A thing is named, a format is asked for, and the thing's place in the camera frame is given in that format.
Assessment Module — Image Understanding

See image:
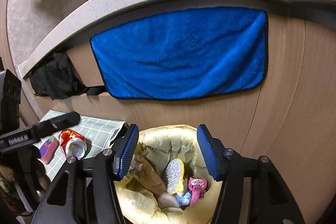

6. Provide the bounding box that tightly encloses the pink wrapper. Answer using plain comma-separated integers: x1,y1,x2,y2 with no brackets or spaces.
187,177,208,206

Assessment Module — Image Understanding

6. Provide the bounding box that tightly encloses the brown paper bag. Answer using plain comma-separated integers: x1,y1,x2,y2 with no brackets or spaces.
131,143,168,195

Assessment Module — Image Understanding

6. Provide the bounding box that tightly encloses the blue towel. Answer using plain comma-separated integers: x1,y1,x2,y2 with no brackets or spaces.
90,6,269,101

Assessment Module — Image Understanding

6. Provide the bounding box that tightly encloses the green checkered tablecloth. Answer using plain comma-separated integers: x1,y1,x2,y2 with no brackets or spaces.
34,110,126,188

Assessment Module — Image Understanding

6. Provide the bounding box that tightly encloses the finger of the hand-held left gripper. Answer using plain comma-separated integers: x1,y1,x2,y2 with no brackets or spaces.
31,112,80,142

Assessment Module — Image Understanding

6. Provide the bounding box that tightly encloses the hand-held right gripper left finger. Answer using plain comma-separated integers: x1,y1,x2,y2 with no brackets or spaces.
31,124,139,224

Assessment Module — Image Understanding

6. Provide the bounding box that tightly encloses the light blue wrapper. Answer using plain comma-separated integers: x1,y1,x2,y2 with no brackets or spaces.
175,191,192,206

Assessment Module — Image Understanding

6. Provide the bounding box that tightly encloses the yellow bag lined bin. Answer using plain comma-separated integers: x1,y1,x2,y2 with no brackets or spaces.
114,124,223,224

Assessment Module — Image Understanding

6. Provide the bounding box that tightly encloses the black cloth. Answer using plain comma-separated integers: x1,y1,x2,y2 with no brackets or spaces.
29,52,105,101

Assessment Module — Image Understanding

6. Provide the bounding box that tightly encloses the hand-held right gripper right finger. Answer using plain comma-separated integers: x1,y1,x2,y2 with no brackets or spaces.
197,124,306,224

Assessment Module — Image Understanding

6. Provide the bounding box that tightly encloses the purple snack packet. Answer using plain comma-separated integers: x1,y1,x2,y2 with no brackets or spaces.
37,135,59,165

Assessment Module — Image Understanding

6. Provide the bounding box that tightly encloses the red drink can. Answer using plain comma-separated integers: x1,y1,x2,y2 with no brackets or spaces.
58,129,88,160

